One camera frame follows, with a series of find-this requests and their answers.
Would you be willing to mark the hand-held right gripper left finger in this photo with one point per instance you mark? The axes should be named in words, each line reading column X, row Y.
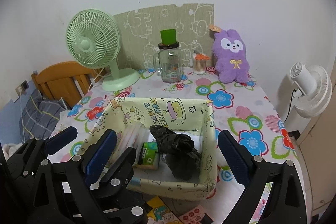
column 101, row 155

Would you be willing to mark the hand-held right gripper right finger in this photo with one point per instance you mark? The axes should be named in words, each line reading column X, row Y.
column 233, row 158

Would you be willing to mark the green tissue packet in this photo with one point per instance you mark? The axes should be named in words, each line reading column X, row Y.
column 149, row 155

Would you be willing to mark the wall socket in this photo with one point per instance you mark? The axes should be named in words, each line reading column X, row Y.
column 24, row 85

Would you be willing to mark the green plastic cup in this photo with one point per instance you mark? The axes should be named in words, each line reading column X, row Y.
column 168, row 36

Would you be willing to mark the black plastic bag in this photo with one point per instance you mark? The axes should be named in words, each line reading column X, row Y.
column 181, row 150

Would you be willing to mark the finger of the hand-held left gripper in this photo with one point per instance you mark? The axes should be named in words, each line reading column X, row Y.
column 61, row 138
column 123, row 166

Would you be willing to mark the yellow cartoon tissue packet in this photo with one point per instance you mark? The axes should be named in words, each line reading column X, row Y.
column 160, row 213

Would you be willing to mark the glass jar mug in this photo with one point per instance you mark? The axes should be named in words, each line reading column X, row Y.
column 169, row 66

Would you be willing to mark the wooden bed headboard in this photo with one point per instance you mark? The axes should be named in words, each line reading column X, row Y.
column 57, row 77

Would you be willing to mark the green desk fan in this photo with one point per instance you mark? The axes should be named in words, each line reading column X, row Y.
column 86, row 40

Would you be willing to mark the grey plaid pillow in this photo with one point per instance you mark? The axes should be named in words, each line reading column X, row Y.
column 42, row 113

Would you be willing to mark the white standing fan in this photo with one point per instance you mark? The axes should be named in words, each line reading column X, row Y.
column 312, row 92

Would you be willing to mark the white crumpled clothes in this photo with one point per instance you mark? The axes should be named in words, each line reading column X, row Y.
column 10, row 149

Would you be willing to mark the green patterned board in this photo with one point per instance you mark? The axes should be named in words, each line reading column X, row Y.
column 136, row 27

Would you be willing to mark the clear pad packet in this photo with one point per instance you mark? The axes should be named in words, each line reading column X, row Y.
column 134, row 134

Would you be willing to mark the beige door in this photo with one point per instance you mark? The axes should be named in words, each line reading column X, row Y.
column 320, row 161

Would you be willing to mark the cotton swab jar orange lid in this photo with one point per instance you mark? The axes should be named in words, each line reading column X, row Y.
column 200, row 66

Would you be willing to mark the yellow printed fabric storage box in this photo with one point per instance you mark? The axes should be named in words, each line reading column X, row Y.
column 183, row 111

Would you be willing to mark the purple plush bunny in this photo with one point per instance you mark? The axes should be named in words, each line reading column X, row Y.
column 231, row 66

